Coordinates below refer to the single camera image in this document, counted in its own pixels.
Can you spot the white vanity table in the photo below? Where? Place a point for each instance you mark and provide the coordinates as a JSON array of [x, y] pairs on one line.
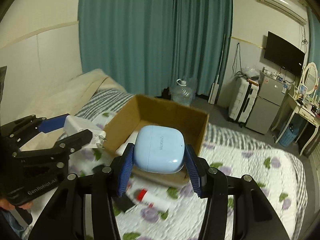
[[303, 120]]

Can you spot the light blue earbuds case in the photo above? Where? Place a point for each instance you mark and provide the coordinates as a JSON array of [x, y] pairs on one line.
[[159, 149]]

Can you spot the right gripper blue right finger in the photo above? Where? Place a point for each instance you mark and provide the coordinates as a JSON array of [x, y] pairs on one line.
[[254, 216]]

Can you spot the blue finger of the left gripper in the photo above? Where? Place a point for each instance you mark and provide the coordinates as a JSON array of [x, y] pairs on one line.
[[67, 145], [17, 133]]

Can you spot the white flat mop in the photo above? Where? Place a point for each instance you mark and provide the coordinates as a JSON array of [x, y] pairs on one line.
[[215, 85]]

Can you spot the blue basket under vanity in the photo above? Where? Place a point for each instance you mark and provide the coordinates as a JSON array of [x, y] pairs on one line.
[[289, 135]]

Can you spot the open cardboard box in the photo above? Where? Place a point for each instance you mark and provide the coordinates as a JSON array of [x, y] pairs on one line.
[[142, 111]]

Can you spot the floral quilted bedspread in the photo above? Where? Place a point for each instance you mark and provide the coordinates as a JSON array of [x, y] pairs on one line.
[[279, 175]]

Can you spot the person's left hand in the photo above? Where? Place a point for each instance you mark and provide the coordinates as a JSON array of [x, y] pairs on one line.
[[4, 204]]

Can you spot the black rectangular case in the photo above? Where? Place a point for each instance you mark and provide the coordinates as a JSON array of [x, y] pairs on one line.
[[124, 203]]

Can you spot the grey checked bedsheet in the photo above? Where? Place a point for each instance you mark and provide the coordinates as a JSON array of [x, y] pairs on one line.
[[108, 100]]

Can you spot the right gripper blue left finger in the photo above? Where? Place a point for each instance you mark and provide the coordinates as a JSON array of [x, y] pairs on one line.
[[64, 215]]

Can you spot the white power adapter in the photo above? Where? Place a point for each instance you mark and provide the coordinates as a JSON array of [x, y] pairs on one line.
[[94, 136]]

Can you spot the cream pillow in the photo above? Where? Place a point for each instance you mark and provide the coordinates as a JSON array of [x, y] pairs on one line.
[[69, 97]]

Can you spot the red capped white bottle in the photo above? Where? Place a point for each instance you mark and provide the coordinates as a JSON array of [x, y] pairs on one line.
[[151, 200]]

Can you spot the green curtain by window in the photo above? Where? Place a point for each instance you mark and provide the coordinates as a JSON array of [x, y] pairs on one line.
[[314, 32]]

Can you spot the silver mini fridge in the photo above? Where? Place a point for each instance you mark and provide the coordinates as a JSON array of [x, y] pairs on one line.
[[267, 104]]

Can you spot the black wall television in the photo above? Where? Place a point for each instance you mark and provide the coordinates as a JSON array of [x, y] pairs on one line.
[[284, 54]]

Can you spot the white air conditioner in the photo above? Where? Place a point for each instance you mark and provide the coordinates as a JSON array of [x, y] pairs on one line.
[[290, 9]]

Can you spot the clear water jug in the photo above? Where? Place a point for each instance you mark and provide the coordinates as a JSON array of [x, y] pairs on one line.
[[182, 93]]

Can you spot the white suitcase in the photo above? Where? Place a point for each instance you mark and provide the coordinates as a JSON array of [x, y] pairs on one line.
[[242, 100]]

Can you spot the oval vanity mirror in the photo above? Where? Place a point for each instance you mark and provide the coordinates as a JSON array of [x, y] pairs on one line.
[[309, 78]]

